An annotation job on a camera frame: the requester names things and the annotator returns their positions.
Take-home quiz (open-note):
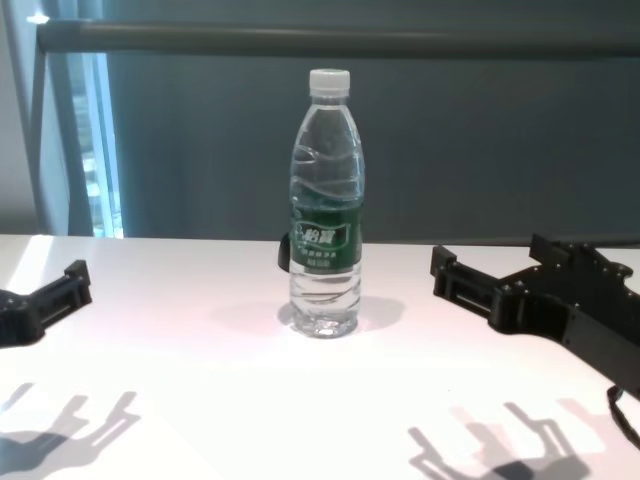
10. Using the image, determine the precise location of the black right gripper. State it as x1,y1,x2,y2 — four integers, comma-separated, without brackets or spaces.
430,232,640,404

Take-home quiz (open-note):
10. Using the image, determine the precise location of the clear water bottle green label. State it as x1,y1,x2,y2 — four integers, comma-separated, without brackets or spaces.
288,68,365,338

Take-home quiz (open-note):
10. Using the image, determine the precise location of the green YES button black base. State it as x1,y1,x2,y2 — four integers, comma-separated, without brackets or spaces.
276,232,293,274

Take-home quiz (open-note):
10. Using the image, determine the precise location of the grey railing handrail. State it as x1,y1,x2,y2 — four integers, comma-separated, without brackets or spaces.
37,18,640,57

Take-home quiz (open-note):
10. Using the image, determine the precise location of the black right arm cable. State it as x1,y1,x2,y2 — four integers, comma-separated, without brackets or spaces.
605,383,640,451

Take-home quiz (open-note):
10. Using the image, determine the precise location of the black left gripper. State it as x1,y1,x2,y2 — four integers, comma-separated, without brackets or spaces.
0,259,94,350

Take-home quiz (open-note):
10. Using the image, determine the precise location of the grey railing post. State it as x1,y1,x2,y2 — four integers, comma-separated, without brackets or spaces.
29,47,55,235

